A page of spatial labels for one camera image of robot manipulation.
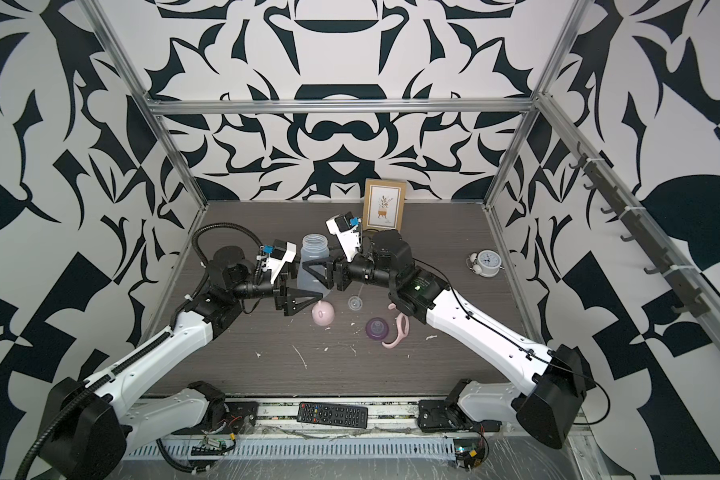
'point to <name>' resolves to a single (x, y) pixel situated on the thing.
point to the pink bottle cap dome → (323, 313)
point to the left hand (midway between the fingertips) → (317, 274)
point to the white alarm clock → (487, 262)
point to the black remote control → (332, 414)
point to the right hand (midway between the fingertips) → (311, 256)
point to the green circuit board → (469, 452)
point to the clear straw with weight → (355, 303)
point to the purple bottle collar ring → (377, 328)
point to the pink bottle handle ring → (400, 334)
